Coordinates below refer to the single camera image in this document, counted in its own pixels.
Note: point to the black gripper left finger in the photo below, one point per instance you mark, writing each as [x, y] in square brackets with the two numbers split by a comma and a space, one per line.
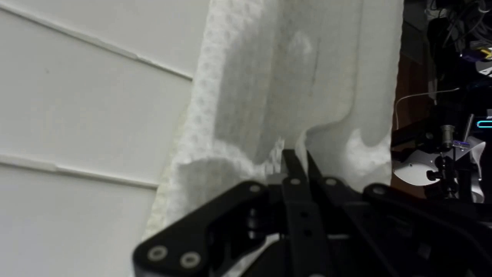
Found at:
[296, 204]

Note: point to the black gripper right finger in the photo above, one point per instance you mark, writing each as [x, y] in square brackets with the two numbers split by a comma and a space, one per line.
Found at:
[358, 220]

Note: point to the white shower curtain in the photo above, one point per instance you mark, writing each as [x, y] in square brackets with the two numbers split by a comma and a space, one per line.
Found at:
[286, 77]

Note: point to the blue glowing light strip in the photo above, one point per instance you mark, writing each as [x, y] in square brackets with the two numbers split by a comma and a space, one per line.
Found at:
[484, 123]

